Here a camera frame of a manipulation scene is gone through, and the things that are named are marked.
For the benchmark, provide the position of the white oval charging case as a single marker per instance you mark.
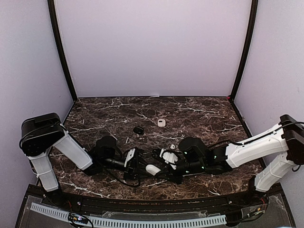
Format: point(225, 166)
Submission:
point(151, 169)

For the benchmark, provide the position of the white slotted cable duct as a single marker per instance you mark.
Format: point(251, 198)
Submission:
point(124, 220)

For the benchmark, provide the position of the black frame post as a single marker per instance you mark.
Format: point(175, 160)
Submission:
point(246, 47)
point(60, 49)

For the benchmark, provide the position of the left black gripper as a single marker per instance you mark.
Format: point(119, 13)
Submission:
point(132, 172)

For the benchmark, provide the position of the black round charging case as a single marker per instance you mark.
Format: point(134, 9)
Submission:
point(138, 130)

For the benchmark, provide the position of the left black frame post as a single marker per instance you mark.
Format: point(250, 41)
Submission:
point(60, 49)

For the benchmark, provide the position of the black front table rail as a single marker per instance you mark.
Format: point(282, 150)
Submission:
point(87, 204)

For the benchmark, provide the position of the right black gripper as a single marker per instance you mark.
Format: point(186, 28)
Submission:
point(172, 177)

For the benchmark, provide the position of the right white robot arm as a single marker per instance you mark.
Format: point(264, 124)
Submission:
point(286, 139)

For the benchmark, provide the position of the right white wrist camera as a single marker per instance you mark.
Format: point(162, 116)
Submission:
point(166, 156)

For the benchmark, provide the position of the beige gold-rimmed charging case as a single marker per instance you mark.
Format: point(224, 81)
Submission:
point(161, 122)

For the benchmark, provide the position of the right black frame post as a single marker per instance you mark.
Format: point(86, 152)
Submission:
point(246, 47)

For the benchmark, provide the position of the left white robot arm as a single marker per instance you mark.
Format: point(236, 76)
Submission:
point(43, 134)

